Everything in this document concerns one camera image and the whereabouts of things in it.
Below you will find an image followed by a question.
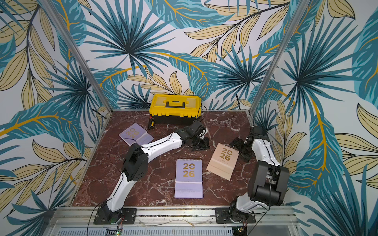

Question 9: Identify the pink calendar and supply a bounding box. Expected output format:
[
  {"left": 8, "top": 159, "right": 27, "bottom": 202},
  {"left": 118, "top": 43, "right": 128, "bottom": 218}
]
[{"left": 206, "top": 143, "right": 239, "bottom": 181}]

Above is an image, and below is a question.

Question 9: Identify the purple calendar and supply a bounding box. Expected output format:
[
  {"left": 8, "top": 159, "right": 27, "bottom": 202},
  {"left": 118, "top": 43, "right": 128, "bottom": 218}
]
[
  {"left": 174, "top": 159, "right": 203, "bottom": 199},
  {"left": 119, "top": 123, "right": 154, "bottom": 146}
]

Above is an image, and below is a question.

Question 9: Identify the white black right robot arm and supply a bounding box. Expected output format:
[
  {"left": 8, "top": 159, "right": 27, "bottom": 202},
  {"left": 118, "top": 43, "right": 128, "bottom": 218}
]
[{"left": 229, "top": 126, "right": 289, "bottom": 223}]

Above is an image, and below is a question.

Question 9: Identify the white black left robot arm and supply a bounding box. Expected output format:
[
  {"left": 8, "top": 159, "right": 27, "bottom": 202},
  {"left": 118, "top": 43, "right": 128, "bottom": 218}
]
[{"left": 94, "top": 121, "right": 210, "bottom": 224}]

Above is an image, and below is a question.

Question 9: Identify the yellow black toolbox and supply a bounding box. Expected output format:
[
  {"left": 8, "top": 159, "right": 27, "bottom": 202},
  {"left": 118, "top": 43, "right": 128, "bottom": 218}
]
[{"left": 149, "top": 94, "right": 201, "bottom": 125}]

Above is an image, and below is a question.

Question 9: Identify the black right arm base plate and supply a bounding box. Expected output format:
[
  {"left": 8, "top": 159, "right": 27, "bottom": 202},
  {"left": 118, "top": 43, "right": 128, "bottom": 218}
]
[{"left": 215, "top": 207, "right": 256, "bottom": 224}]

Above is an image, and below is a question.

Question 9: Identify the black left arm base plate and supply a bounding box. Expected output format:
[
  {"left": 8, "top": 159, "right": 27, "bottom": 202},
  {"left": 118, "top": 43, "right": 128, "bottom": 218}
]
[{"left": 94, "top": 207, "right": 137, "bottom": 225}]

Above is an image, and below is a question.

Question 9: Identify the aluminium front rail frame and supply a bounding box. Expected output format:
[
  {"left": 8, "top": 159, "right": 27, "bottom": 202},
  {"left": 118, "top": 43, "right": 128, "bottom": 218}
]
[{"left": 44, "top": 206, "right": 304, "bottom": 236}]

